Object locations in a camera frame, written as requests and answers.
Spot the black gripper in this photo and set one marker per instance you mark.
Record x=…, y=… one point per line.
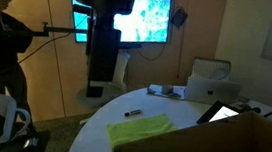
x=103, y=49

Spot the black and white marker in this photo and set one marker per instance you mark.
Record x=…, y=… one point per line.
x=133, y=112

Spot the yellow-green microfibre cloth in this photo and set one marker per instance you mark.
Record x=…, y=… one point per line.
x=141, y=126

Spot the brown cardboard box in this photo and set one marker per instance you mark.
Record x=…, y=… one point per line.
x=219, y=147

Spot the black bar under TV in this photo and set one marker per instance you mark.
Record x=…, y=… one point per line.
x=130, y=45

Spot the paper sheets with grey object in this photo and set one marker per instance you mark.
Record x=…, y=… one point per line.
x=166, y=90

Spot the black equipment pile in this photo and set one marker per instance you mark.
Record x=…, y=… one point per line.
x=35, y=143

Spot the grey mesh chair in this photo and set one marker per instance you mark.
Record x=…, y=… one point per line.
x=210, y=69

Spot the black tablet with lit screen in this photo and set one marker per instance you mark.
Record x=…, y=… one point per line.
x=221, y=113

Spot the dark clutter beside tablet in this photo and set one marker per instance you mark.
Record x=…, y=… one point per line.
x=243, y=106

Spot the black stereo bar camera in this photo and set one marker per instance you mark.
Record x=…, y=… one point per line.
x=80, y=9

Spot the wall-mounted TV screen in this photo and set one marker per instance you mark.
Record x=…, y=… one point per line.
x=148, y=20

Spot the black wall-mounted device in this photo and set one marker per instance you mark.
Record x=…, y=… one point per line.
x=179, y=17

